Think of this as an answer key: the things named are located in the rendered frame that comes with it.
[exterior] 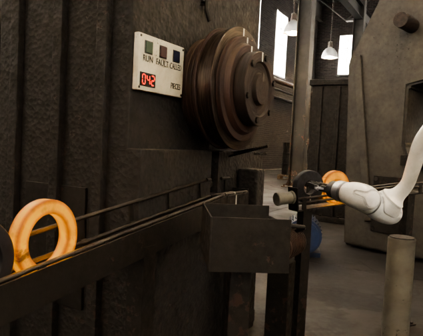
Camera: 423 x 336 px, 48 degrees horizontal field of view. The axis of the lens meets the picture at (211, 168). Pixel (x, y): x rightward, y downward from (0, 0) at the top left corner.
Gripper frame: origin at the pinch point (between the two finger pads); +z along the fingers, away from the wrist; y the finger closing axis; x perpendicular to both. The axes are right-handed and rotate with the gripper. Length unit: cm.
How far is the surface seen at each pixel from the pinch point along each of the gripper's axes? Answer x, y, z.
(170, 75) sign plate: 41, -78, -18
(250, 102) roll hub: 34, -47, -23
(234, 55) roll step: 50, -55, -22
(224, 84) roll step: 39, -59, -24
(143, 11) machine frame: 59, -90, -23
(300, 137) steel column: -2, 498, 691
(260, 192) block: -3.6, -27.5, -2.6
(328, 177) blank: 2.9, 10.0, -1.3
